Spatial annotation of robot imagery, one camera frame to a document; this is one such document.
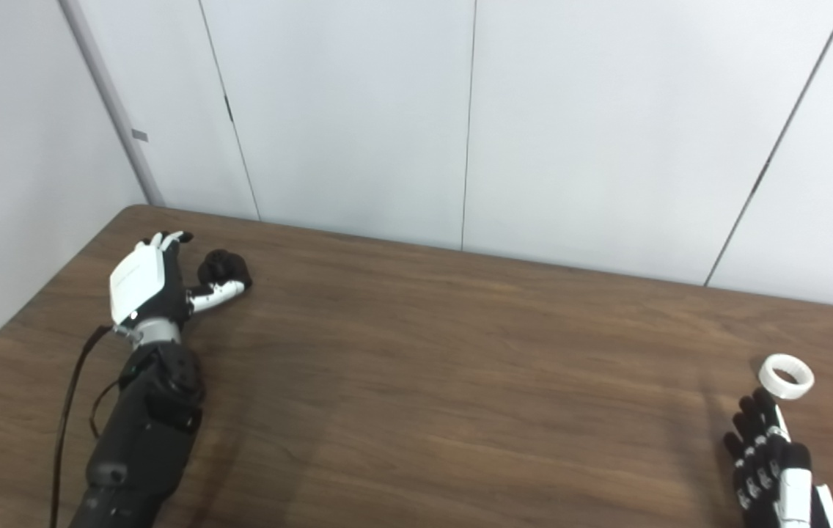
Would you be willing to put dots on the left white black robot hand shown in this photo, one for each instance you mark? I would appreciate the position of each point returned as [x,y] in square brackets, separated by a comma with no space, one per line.
[139,282]

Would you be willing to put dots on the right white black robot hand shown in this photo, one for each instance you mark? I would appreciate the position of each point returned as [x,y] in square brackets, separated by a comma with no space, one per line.
[779,469]

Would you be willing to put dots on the round black part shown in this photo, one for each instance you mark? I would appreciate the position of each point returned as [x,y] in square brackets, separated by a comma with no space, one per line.
[224,265]

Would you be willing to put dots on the small grey wall clip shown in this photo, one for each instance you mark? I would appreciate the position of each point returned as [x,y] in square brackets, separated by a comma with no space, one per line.
[139,136]

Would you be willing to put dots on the grey wall corner trim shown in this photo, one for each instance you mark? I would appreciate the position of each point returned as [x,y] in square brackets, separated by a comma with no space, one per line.
[112,103]

